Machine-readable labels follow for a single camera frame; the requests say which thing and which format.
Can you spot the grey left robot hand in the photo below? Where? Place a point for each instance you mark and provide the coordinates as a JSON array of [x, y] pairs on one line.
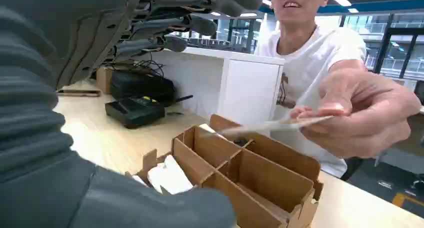
[[82, 27]]

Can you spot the person's left hand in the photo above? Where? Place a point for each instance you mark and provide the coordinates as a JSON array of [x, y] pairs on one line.
[[367, 120]]

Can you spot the white cabinet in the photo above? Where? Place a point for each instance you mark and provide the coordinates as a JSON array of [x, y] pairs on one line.
[[248, 90]]

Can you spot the white partition counter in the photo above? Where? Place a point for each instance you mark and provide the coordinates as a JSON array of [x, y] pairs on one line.
[[195, 77]]

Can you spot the grey ribbed left robot arm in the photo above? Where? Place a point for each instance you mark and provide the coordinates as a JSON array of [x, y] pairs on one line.
[[26, 114]]

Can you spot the yellow floor tape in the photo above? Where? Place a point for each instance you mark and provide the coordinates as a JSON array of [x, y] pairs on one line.
[[402, 200]]

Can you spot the person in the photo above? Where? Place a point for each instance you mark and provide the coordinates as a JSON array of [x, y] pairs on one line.
[[311, 61]]

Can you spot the small cardboard box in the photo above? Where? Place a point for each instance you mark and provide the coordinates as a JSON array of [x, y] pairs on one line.
[[104, 80]]

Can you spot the wooden divided card box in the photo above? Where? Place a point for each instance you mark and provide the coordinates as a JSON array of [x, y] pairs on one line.
[[265, 183]]

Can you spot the black window frame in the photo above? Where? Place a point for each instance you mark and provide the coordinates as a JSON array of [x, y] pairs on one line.
[[384, 47]]

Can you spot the white card stack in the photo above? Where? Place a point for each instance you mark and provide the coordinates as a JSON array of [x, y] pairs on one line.
[[170, 176]]

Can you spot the thin pale card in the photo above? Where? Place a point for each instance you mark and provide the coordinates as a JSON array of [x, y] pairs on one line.
[[265, 125]]

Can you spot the black antenna rod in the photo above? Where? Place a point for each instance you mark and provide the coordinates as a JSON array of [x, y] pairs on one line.
[[184, 98]]

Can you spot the black bag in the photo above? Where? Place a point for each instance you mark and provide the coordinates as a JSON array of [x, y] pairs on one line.
[[142, 84]]

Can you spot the black desktop card terminal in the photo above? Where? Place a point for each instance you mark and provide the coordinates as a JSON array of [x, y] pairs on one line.
[[134, 112]]

